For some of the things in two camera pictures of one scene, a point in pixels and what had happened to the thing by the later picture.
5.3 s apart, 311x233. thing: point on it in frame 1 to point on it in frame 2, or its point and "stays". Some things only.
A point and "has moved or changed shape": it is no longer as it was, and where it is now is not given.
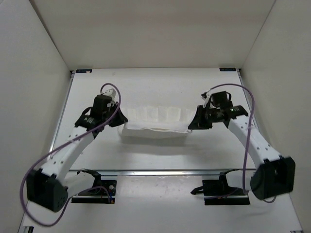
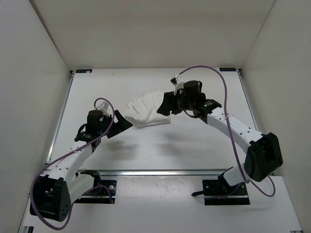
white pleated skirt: x=157 y=122 has moved or changed shape
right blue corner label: x=228 y=69 stays
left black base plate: x=104 y=193 stays
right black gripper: x=198 y=123 to x=168 y=104
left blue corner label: x=83 y=71 stays
